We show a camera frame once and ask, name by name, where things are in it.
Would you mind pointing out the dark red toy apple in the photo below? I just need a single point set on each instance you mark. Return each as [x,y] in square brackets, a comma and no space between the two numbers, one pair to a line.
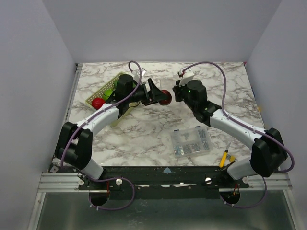
[168,98]

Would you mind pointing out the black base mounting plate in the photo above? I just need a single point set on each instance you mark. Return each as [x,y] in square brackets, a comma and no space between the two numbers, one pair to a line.
[162,182]

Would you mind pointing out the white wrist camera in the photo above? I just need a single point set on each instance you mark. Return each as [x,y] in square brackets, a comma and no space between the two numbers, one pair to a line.
[136,74]
[185,77]

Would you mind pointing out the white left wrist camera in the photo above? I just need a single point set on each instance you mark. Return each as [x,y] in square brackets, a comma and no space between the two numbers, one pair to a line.
[136,74]

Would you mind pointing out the clear zip top bag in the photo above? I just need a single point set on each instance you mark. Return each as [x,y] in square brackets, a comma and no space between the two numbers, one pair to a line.
[167,84]

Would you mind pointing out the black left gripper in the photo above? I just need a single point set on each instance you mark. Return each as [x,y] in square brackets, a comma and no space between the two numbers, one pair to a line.
[149,99]

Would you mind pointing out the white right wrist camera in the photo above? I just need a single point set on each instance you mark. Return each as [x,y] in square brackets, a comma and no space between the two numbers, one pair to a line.
[185,77]

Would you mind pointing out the pale green perforated basket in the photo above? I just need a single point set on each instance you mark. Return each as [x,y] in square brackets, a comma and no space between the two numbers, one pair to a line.
[107,86]

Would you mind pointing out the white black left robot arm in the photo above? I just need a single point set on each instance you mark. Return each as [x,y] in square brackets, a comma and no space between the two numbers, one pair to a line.
[74,145]

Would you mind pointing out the clear plastic screw box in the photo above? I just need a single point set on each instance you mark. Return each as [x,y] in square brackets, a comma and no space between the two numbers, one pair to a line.
[191,142]

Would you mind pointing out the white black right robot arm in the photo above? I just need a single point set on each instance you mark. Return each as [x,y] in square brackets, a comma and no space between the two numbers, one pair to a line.
[267,153]

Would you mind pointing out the green toy watermelon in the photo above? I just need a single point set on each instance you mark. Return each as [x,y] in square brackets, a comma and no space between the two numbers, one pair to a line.
[107,94]

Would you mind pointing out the red toy strawberry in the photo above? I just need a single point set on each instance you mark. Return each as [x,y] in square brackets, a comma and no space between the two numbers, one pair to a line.
[97,103]

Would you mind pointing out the yellow handled screwdriver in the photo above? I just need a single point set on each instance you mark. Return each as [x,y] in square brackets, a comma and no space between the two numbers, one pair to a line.
[224,156]

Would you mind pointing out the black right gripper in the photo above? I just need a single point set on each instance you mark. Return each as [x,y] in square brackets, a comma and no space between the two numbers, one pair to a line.
[177,91]

